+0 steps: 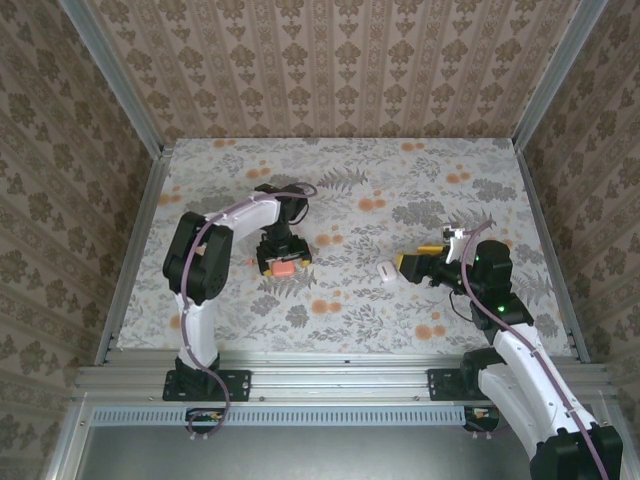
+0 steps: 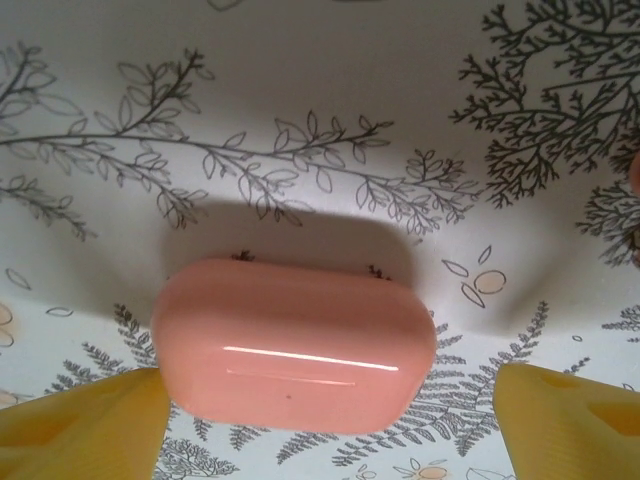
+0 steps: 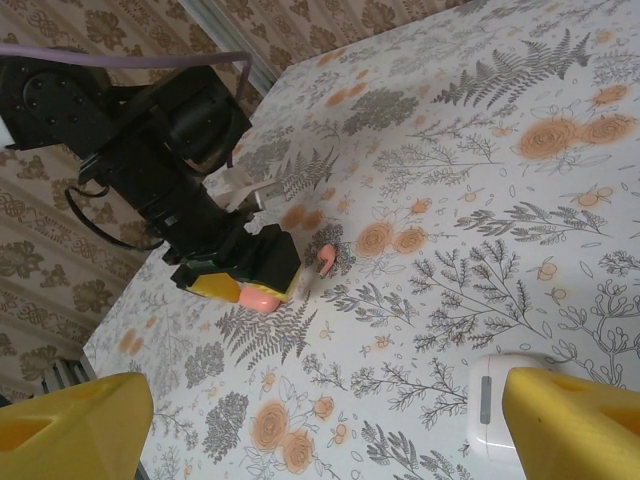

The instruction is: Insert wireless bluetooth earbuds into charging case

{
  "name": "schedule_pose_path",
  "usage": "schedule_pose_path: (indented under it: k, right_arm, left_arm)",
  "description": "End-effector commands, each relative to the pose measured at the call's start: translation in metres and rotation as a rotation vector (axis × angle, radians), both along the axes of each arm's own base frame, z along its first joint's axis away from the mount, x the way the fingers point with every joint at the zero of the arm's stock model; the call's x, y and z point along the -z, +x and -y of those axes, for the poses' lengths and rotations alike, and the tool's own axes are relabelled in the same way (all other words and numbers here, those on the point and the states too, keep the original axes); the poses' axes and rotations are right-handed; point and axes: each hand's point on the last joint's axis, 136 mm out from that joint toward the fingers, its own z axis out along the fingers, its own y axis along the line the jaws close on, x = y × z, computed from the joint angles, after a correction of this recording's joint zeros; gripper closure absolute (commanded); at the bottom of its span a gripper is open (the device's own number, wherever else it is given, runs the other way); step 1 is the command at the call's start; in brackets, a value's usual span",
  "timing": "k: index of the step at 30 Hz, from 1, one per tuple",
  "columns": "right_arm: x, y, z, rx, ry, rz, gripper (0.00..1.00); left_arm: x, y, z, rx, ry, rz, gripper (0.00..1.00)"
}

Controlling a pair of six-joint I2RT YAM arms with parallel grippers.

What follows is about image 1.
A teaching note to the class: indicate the aluminium right table rail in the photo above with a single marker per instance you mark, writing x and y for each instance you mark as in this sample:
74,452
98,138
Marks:
550,250

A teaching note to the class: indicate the aluminium table rail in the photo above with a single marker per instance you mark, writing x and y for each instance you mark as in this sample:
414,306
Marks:
135,250
550,250

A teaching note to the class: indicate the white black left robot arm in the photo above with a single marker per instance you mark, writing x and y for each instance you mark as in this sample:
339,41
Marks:
202,335

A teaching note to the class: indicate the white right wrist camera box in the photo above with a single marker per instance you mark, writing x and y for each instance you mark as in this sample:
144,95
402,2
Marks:
455,237

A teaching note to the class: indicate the aluminium mounting rail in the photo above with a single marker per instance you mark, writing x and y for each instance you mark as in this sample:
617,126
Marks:
340,385

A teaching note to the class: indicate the aluminium frame post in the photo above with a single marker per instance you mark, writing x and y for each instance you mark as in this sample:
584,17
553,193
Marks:
555,75
117,75

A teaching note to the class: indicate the grey metal panel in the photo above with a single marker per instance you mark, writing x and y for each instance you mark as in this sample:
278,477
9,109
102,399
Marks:
325,455

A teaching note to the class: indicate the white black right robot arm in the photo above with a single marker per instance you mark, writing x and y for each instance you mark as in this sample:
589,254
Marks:
505,395

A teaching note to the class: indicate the floral patterned table cover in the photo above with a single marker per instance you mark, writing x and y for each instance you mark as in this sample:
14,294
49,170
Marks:
350,325

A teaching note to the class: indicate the connector board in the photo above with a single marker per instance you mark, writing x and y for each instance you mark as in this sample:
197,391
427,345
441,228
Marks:
482,414
205,416

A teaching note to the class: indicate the left connector board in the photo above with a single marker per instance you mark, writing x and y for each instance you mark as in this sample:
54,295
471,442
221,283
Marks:
205,416

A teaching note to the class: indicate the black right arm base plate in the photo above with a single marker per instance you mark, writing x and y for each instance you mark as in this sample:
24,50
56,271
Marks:
440,385

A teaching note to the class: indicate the aluminium right frame post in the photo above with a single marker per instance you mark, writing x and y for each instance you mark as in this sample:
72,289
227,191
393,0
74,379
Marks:
555,75

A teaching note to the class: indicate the aluminium left frame post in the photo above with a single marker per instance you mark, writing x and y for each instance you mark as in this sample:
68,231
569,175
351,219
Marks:
117,75

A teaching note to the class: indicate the white earbud charging case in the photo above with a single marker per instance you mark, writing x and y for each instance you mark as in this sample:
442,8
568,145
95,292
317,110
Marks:
385,273

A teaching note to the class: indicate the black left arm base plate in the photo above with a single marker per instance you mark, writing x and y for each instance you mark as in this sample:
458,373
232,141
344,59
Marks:
240,385

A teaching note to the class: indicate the right connector board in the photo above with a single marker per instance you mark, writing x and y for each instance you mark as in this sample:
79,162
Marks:
482,414

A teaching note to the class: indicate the aluminium left table rail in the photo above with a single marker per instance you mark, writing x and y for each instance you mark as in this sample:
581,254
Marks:
135,250

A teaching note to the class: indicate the orange earbud charging case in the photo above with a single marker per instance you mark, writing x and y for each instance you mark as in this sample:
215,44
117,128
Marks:
283,270

